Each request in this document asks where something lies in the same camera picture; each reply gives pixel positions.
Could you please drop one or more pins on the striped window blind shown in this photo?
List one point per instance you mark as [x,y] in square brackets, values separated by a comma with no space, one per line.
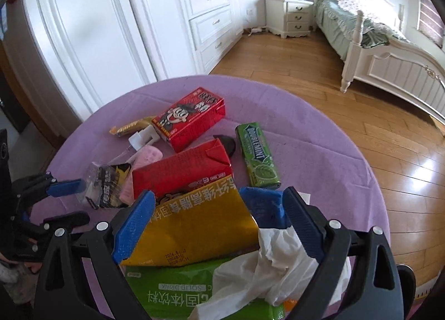
[431,14]

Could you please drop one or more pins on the blue wrapper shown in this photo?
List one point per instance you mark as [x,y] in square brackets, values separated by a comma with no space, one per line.
[264,207]

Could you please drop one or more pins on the black yellow snack packet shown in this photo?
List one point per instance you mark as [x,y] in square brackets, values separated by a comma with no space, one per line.
[111,184]

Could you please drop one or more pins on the white wooden bed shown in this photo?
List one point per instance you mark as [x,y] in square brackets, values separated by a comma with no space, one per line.
[393,66]

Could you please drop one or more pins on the gold snack bar wrapper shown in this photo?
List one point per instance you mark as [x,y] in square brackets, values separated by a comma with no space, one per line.
[127,127]

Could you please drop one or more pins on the purple tablecloth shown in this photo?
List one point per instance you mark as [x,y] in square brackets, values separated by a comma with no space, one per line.
[295,114]

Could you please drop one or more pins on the green drink mix packet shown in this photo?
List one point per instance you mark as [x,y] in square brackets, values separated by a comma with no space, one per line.
[163,288]

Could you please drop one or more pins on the white plastic clip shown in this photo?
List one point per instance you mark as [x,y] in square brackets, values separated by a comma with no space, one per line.
[140,139]

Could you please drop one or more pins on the orange wrapper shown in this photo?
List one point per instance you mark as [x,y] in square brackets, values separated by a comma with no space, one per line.
[290,304]

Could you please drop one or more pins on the white nightstand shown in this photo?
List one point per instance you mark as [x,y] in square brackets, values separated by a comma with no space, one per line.
[292,17]

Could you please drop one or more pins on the floral pillow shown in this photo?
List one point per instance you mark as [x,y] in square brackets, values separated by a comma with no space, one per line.
[349,1]

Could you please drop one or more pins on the red cartoon drink carton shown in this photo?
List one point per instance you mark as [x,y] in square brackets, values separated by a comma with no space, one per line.
[194,114]

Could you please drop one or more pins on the pink packet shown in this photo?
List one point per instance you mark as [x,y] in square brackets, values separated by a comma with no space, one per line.
[144,158]

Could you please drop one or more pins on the white power strip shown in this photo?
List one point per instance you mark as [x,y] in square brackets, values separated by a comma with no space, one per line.
[256,30]

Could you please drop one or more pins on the brown wooden door frame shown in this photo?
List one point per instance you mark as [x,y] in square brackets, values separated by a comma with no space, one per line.
[21,97]

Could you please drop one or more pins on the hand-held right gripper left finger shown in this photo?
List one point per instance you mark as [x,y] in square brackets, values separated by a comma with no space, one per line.
[134,228]

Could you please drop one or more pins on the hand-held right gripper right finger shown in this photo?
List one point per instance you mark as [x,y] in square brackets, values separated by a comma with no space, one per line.
[302,222]

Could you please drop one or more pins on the clear container with black cap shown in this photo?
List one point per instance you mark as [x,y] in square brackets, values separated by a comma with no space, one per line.
[227,144]

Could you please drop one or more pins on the green ruffled bedding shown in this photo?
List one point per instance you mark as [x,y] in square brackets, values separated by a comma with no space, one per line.
[333,24]

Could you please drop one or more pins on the white wardrobe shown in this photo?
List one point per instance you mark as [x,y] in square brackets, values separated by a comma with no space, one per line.
[87,27]

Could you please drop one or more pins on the plain red drink carton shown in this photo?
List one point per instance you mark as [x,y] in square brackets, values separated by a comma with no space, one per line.
[180,171]

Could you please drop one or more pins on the white green packet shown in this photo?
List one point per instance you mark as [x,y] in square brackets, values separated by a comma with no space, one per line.
[278,264]

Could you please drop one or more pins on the green chewing gum pack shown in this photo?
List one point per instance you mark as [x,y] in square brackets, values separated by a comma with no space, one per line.
[257,154]

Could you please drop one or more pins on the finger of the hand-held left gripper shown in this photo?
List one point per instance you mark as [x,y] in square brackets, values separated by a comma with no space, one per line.
[66,219]
[66,188]

